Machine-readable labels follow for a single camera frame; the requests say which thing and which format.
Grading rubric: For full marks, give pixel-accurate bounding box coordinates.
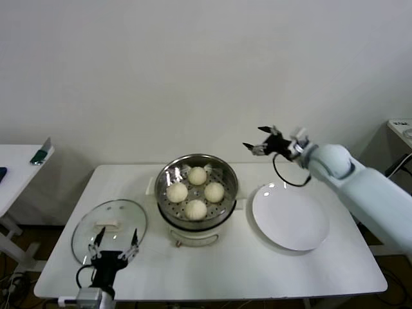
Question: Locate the glass lid with cream handle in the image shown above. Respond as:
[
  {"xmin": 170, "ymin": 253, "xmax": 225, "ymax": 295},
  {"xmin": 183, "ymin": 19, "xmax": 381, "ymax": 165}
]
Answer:
[{"xmin": 71, "ymin": 199, "xmax": 149, "ymax": 267}]

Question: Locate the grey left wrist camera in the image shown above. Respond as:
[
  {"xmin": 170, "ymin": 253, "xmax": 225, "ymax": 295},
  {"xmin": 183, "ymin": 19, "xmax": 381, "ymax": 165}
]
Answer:
[{"xmin": 57, "ymin": 287, "xmax": 102, "ymax": 306}]

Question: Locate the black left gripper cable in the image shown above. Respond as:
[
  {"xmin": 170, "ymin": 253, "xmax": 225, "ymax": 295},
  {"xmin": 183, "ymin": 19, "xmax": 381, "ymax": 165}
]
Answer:
[{"xmin": 75, "ymin": 264, "xmax": 95, "ymax": 289}]

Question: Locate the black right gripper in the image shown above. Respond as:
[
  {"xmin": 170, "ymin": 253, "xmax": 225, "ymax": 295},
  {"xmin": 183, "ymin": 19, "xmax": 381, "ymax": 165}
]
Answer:
[{"xmin": 241, "ymin": 125, "xmax": 296, "ymax": 160}]

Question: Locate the stainless steel steamer basket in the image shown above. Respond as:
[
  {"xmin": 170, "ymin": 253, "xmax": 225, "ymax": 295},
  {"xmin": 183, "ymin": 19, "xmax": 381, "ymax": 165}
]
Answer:
[{"xmin": 145, "ymin": 153, "xmax": 250, "ymax": 228}]

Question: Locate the white electric cooker base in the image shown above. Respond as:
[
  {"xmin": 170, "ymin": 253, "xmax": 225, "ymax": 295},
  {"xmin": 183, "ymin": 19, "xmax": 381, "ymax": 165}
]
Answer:
[{"xmin": 157, "ymin": 192, "xmax": 249, "ymax": 249}]

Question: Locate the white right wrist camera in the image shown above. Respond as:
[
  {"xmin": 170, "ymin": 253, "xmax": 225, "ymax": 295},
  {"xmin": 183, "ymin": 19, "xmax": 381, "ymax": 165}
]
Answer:
[{"xmin": 289, "ymin": 126, "xmax": 309, "ymax": 152}]

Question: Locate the white steamed baozi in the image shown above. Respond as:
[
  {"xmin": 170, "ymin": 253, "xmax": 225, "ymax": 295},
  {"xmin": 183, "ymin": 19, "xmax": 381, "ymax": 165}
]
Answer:
[
  {"xmin": 203, "ymin": 182, "xmax": 225, "ymax": 203},
  {"xmin": 165, "ymin": 183, "xmax": 189, "ymax": 204},
  {"xmin": 187, "ymin": 166, "xmax": 208, "ymax": 187},
  {"xmin": 184, "ymin": 199, "xmax": 208, "ymax": 221}
]

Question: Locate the white floor cable bundle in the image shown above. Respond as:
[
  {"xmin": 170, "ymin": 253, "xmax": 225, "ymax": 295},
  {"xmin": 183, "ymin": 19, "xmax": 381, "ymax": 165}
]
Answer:
[{"xmin": 0, "ymin": 271, "xmax": 29, "ymax": 303}]

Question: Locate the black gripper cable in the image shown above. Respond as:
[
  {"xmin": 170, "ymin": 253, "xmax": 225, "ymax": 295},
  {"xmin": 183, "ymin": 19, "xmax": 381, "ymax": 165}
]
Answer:
[
  {"xmin": 75, "ymin": 264, "xmax": 95, "ymax": 289},
  {"xmin": 272, "ymin": 153, "xmax": 314, "ymax": 188}
]

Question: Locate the green handled scraper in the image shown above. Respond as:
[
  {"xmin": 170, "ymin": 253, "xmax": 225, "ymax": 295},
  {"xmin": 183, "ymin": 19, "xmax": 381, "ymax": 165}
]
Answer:
[{"xmin": 29, "ymin": 137, "xmax": 54, "ymax": 166}]

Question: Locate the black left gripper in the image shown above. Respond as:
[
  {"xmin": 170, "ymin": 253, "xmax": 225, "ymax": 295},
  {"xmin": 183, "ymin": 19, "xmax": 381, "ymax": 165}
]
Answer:
[{"xmin": 88, "ymin": 226, "xmax": 140, "ymax": 296}]

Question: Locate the white round plate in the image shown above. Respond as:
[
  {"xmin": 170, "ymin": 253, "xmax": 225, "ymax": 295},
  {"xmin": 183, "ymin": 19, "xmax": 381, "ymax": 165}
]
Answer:
[{"xmin": 247, "ymin": 182, "xmax": 331, "ymax": 252}]

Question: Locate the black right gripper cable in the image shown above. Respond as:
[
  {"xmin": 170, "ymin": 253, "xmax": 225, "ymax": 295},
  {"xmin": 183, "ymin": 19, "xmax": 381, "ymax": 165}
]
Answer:
[{"xmin": 272, "ymin": 153, "xmax": 314, "ymax": 188}]

